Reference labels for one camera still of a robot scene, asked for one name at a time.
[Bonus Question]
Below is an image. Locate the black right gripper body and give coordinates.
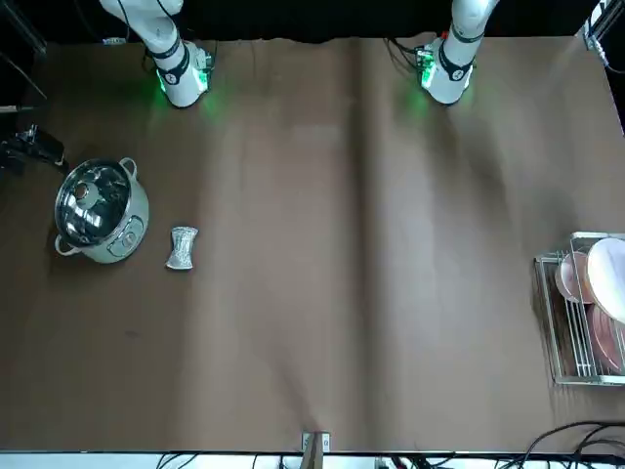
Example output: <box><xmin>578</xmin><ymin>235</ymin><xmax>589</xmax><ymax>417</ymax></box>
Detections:
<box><xmin>0</xmin><ymin>134</ymin><xmax>38</xmax><ymax>177</ymax></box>

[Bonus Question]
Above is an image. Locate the silver mesh sponge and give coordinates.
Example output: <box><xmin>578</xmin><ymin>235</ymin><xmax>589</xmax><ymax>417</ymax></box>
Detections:
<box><xmin>164</xmin><ymin>225</ymin><xmax>200</xmax><ymax>272</ymax></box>

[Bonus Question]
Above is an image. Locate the pink plate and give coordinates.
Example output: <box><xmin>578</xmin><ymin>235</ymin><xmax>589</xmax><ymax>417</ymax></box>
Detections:
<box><xmin>587</xmin><ymin>237</ymin><xmax>625</xmax><ymax>321</ymax></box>

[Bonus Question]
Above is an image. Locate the yellow plate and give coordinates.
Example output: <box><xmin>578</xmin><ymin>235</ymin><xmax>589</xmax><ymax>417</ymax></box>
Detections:
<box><xmin>585</xmin><ymin>243</ymin><xmax>625</xmax><ymax>326</ymax></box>

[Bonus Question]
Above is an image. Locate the steel pot with glass lid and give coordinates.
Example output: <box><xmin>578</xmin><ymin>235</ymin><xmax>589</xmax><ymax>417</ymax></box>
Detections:
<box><xmin>53</xmin><ymin>156</ymin><xmax>150</xmax><ymax>266</ymax></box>

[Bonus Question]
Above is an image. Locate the small pale dish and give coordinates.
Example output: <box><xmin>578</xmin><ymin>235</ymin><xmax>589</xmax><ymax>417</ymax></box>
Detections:
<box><xmin>555</xmin><ymin>251</ymin><xmax>590</xmax><ymax>302</ymax></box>

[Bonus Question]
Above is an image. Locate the aluminium corner profile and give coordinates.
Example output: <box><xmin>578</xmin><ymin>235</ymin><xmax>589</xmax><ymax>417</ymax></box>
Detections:
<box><xmin>583</xmin><ymin>0</ymin><xmax>611</xmax><ymax>69</ymax></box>

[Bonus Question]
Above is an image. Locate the large pink bowl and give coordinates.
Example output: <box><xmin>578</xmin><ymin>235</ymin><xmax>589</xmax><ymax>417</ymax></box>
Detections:
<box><xmin>588</xmin><ymin>303</ymin><xmax>625</xmax><ymax>373</ymax></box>

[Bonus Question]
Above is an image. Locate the aluminium camera post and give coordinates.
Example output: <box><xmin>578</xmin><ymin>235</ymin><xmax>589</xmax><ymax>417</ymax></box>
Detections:
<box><xmin>301</xmin><ymin>432</ymin><xmax>331</xmax><ymax>469</ymax></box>

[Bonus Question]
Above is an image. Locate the silver wire dish rack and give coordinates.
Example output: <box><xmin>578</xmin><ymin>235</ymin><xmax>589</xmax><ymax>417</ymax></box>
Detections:
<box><xmin>532</xmin><ymin>231</ymin><xmax>625</xmax><ymax>388</ymax></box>

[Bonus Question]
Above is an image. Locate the black cable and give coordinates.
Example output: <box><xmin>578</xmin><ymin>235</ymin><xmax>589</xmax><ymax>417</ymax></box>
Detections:
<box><xmin>525</xmin><ymin>420</ymin><xmax>625</xmax><ymax>463</ymax></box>

